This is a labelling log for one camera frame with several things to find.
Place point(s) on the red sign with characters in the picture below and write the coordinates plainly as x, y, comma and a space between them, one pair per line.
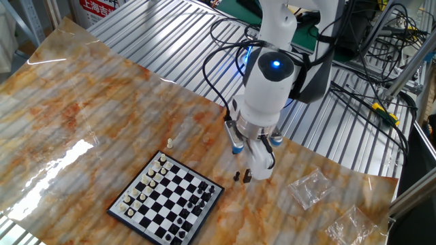
97, 8

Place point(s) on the grey aluminium profile post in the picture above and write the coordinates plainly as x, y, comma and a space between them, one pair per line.
378, 27

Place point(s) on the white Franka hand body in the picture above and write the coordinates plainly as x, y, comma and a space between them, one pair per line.
264, 163

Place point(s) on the clear plastic zip bag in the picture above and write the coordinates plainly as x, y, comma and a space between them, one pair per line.
351, 226
311, 188

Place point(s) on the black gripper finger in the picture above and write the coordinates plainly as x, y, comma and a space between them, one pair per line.
247, 176

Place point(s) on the aluminium table edge bar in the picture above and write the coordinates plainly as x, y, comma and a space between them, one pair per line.
413, 193

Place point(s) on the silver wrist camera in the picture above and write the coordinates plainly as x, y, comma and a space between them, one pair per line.
233, 136

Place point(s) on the orange marble pattern mat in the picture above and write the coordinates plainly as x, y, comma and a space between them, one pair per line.
85, 102

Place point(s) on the black box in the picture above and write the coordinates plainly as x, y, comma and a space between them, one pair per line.
356, 34

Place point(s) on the white chess piece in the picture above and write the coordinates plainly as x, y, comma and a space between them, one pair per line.
151, 171
152, 183
137, 204
163, 171
145, 179
130, 212
148, 190
157, 176
126, 198
163, 158
169, 143
168, 165
135, 191
122, 206
142, 196
157, 164

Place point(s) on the green cutting mat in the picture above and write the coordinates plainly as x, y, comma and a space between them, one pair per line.
235, 10

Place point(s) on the grey perforated rack upright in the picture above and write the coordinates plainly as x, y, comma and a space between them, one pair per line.
33, 22

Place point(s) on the blue plastic cap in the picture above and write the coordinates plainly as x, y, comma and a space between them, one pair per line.
276, 141

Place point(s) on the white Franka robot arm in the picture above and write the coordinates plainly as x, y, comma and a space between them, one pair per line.
265, 102

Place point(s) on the slanted aluminium profile bar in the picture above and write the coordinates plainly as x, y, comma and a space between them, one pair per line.
408, 69

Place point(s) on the black and white chessboard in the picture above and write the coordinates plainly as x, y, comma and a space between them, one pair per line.
170, 197

